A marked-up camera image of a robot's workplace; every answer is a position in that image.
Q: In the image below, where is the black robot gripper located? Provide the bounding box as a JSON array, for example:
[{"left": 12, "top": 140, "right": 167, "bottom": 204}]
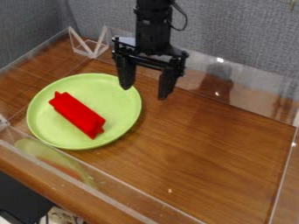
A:
[{"left": 112, "top": 0, "right": 189, "bottom": 100}]

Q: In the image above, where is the red plastic block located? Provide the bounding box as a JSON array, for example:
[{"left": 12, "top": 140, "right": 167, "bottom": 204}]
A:
[{"left": 50, "top": 92, "right": 107, "bottom": 139}]

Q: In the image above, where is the green round plate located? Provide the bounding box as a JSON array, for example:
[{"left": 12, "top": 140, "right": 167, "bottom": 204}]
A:
[{"left": 26, "top": 73, "right": 143, "bottom": 151}]

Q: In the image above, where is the white power strip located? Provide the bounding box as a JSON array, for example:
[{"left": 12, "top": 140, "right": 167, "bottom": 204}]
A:
[{"left": 39, "top": 206, "right": 86, "bottom": 224}]

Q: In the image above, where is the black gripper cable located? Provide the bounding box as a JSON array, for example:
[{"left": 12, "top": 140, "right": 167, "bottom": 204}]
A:
[{"left": 170, "top": 0, "right": 190, "bottom": 32}]

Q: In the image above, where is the clear acrylic enclosure wall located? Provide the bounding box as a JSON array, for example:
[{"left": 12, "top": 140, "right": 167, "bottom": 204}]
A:
[{"left": 0, "top": 31, "right": 299, "bottom": 224}]

